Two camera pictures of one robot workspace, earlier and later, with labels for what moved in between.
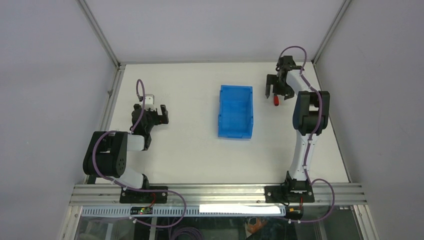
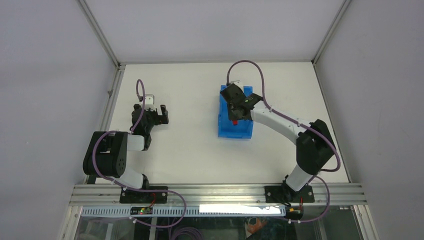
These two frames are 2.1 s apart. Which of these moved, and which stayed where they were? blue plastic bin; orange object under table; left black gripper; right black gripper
Moved: right black gripper
Stayed: blue plastic bin; orange object under table; left black gripper
